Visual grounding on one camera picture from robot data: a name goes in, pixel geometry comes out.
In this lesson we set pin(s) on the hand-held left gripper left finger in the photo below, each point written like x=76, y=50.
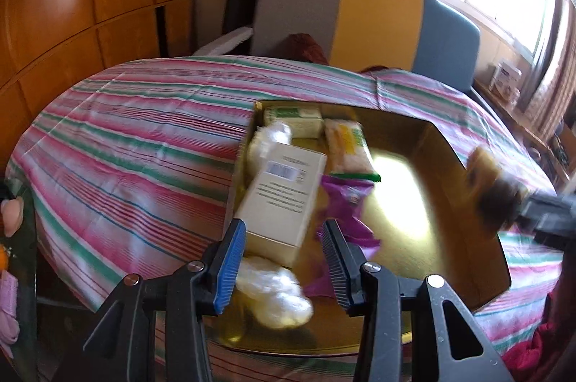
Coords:
x=229, y=267

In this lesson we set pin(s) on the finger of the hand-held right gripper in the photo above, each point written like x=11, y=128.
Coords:
x=527, y=212

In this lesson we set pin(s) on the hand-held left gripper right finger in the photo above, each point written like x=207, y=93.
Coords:
x=335, y=269

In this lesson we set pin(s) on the purple snack packet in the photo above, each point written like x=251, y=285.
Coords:
x=346, y=206

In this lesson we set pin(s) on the beige cardboard box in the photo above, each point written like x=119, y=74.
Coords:
x=281, y=202

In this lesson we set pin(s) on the gold tin tray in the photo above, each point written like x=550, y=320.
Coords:
x=432, y=229

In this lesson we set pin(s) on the person's right forearm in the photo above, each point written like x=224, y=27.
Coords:
x=558, y=341

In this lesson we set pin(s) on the crumpled white plastic bag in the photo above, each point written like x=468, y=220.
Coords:
x=270, y=143
x=274, y=296

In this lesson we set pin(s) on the cluttered wooden desk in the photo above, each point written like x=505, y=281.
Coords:
x=540, y=139

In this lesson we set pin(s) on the yellow and green snack packet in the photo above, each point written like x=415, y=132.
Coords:
x=348, y=148

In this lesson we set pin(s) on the white carton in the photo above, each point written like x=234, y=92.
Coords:
x=506, y=81

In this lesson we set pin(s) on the patterned curtain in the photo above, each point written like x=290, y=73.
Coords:
x=555, y=71

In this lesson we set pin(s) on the green and white small box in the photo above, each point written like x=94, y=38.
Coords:
x=297, y=122

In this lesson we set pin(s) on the striped bedsheet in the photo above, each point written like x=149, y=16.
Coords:
x=135, y=130

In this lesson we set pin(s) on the dark red cloth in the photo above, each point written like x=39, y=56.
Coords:
x=382, y=71

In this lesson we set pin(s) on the glass side table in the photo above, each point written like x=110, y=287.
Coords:
x=24, y=274

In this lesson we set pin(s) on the brown cloth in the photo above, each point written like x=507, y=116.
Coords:
x=308, y=49

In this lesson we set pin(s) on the pale pink soft object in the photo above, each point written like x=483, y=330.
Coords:
x=11, y=214

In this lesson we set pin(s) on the white pillow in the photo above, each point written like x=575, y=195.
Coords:
x=225, y=42

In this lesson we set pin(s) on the pink ribbed cloth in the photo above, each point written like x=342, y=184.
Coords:
x=6, y=310

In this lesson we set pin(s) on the orange fruit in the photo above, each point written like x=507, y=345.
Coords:
x=2, y=257

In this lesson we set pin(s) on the grey yellow blue headboard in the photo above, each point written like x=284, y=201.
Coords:
x=373, y=22

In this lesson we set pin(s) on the wooden wardrobe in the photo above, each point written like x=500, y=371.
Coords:
x=90, y=4

